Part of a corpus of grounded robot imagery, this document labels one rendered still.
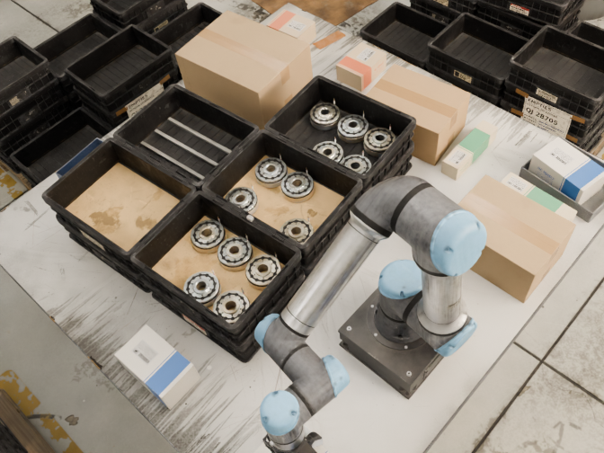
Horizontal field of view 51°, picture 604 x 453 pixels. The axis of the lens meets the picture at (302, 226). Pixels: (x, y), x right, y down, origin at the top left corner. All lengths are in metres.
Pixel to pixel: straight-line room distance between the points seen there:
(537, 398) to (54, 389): 1.90
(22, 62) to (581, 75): 2.55
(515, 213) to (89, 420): 1.78
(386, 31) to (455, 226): 2.39
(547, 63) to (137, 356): 2.09
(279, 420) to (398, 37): 2.51
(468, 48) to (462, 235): 2.12
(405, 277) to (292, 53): 1.08
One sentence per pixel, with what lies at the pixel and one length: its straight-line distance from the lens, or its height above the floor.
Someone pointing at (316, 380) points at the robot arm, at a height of 1.21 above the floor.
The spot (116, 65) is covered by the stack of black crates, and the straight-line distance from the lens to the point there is 3.18.
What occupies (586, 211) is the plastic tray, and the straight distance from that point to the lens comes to 2.16.
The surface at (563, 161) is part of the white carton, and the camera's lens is 2.20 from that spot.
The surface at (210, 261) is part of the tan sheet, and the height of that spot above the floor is 0.83.
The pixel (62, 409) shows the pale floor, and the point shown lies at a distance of 2.80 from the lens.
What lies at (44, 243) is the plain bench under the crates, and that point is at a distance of 2.30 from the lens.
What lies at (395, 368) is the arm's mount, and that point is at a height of 0.80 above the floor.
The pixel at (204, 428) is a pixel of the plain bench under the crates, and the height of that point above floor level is 0.70.
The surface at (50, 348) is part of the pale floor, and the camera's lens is 2.94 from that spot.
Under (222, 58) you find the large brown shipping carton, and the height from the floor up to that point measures 0.90.
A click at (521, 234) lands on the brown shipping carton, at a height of 0.86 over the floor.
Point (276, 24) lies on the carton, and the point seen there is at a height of 0.77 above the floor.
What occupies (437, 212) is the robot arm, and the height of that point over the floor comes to 1.45.
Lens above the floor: 2.39
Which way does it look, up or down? 54 degrees down
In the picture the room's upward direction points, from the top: 8 degrees counter-clockwise
